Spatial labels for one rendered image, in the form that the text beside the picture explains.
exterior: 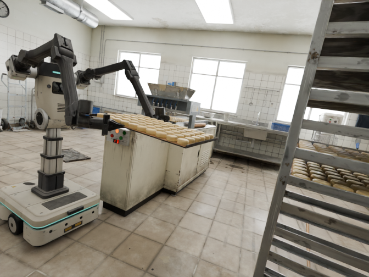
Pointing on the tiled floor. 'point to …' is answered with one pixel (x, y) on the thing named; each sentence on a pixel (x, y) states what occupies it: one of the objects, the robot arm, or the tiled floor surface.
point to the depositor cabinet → (186, 163)
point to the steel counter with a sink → (260, 129)
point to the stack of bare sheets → (73, 155)
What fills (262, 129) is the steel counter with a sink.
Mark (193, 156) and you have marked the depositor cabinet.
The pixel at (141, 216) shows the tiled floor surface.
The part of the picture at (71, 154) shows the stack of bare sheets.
